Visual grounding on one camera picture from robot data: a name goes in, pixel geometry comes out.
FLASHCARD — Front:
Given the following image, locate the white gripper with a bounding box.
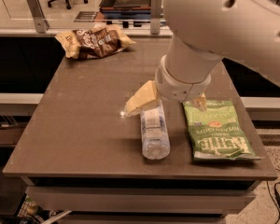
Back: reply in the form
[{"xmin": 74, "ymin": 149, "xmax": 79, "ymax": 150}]
[{"xmin": 124, "ymin": 56, "xmax": 211, "ymax": 116}]

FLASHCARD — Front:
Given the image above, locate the blue plastic water bottle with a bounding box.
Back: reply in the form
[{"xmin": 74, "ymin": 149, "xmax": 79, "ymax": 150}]
[{"xmin": 140, "ymin": 103, "xmax": 171, "ymax": 160}]

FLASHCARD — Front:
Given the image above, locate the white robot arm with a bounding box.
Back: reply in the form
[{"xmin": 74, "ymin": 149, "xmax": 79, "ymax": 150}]
[{"xmin": 124, "ymin": 0, "xmax": 280, "ymax": 116}]

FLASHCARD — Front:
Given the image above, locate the green jalapeno chip bag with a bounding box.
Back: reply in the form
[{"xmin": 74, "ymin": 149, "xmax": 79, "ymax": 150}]
[{"xmin": 183, "ymin": 100, "xmax": 260, "ymax": 161}]

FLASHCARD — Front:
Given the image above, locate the brown chip bag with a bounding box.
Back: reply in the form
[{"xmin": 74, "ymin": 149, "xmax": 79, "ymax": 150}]
[{"xmin": 55, "ymin": 24, "xmax": 134, "ymax": 60}]

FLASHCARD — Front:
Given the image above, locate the orange and blue cart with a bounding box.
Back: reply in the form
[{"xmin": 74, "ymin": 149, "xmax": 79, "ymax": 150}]
[{"xmin": 99, "ymin": 0, "xmax": 151, "ymax": 23}]

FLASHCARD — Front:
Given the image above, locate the left metal glass bracket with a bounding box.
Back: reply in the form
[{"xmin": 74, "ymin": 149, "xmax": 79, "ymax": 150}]
[{"xmin": 26, "ymin": 0, "xmax": 49, "ymax": 34}]

